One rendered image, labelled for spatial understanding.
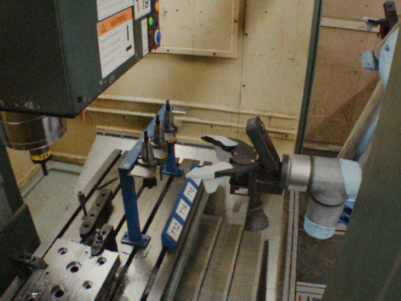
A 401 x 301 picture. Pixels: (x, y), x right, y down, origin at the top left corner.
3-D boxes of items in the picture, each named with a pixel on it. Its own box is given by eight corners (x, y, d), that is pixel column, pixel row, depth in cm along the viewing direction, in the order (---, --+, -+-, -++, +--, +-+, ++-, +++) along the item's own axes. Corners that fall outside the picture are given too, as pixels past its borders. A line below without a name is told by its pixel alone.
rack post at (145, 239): (151, 237, 131) (144, 170, 115) (146, 248, 126) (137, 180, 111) (125, 232, 133) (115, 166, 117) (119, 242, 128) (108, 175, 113)
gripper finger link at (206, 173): (191, 203, 72) (233, 190, 75) (191, 178, 69) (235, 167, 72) (185, 193, 74) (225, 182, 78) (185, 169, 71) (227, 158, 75)
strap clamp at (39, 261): (55, 281, 112) (44, 250, 104) (50, 288, 110) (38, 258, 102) (23, 271, 115) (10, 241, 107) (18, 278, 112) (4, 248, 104)
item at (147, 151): (142, 154, 118) (140, 136, 115) (155, 155, 118) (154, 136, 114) (139, 162, 114) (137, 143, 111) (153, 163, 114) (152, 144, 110)
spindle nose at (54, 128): (32, 114, 89) (23, 70, 83) (81, 122, 85) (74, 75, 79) (-12, 145, 77) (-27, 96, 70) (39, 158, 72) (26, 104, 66)
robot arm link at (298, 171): (311, 168, 69) (308, 147, 76) (288, 166, 70) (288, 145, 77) (304, 198, 73) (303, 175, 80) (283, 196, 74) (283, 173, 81)
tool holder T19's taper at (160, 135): (153, 137, 127) (152, 120, 124) (166, 137, 127) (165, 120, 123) (151, 144, 123) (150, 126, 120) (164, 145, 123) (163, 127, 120)
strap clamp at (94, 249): (117, 246, 126) (112, 216, 119) (102, 274, 116) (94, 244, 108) (109, 245, 127) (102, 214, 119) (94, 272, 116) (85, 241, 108)
